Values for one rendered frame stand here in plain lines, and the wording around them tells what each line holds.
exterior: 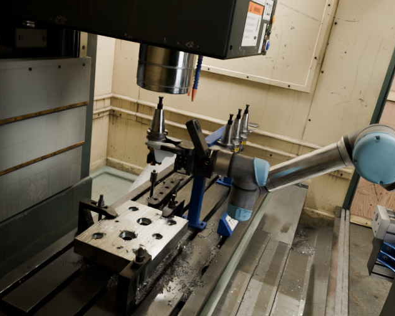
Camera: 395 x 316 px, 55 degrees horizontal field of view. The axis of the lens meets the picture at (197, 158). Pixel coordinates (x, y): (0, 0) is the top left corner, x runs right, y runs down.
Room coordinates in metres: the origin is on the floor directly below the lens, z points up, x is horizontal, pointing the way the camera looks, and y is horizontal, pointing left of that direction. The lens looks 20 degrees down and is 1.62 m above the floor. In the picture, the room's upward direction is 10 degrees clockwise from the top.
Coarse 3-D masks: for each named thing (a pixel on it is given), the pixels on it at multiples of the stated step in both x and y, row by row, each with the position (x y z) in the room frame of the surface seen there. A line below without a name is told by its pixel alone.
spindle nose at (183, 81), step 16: (144, 48) 1.01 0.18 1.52; (160, 48) 0.99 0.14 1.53; (144, 64) 1.01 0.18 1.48; (160, 64) 0.99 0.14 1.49; (176, 64) 1.00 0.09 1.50; (192, 64) 1.04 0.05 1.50; (144, 80) 1.00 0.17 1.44; (160, 80) 0.99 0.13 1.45; (176, 80) 1.00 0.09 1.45; (192, 80) 1.06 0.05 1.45
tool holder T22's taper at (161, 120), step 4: (156, 108) 1.06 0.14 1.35; (156, 112) 1.06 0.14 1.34; (160, 112) 1.06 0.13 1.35; (156, 116) 1.05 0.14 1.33; (160, 116) 1.05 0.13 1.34; (152, 120) 1.06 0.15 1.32; (156, 120) 1.05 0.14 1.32; (160, 120) 1.05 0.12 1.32; (164, 120) 1.07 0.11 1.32; (152, 124) 1.05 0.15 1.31; (156, 124) 1.05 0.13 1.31; (160, 124) 1.05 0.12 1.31; (164, 124) 1.07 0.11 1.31; (152, 128) 1.05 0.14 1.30; (156, 128) 1.05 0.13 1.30; (160, 128) 1.05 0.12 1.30; (164, 128) 1.06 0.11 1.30; (160, 132) 1.05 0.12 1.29
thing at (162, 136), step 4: (148, 132) 1.05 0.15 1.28; (152, 132) 1.04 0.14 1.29; (156, 132) 1.05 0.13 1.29; (164, 132) 1.06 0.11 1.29; (148, 136) 1.05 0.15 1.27; (152, 136) 1.04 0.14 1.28; (156, 136) 1.04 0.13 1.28; (160, 136) 1.04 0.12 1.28; (164, 136) 1.05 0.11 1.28; (152, 140) 1.04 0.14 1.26; (156, 140) 1.04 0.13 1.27; (160, 140) 1.04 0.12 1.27; (164, 140) 1.05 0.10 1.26
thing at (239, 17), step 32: (32, 0) 1.06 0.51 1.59; (64, 0) 1.03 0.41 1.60; (96, 0) 1.00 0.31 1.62; (128, 0) 0.97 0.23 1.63; (160, 0) 0.94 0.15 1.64; (192, 0) 0.92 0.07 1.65; (224, 0) 0.89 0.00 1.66; (96, 32) 1.00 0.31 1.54; (128, 32) 0.97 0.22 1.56; (160, 32) 0.94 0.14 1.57; (192, 32) 0.91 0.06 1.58; (224, 32) 0.89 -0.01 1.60
